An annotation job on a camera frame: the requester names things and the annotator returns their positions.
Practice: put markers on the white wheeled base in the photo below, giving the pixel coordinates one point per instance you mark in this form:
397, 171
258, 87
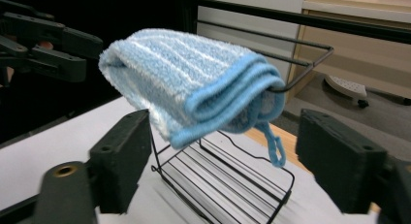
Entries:
347, 87

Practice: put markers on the wooden cabinet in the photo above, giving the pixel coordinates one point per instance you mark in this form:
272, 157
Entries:
362, 62

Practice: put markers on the black metal frame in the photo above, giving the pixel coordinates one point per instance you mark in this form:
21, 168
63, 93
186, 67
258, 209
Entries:
323, 22

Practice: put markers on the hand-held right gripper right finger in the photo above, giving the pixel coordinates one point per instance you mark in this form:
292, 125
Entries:
342, 166

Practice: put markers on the white table sheet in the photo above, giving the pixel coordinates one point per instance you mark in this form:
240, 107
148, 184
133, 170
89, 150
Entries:
48, 153

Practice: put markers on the blue striped towel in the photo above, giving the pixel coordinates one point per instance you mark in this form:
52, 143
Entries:
181, 78

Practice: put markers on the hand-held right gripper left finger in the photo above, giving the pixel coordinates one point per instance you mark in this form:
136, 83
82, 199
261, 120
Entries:
121, 159

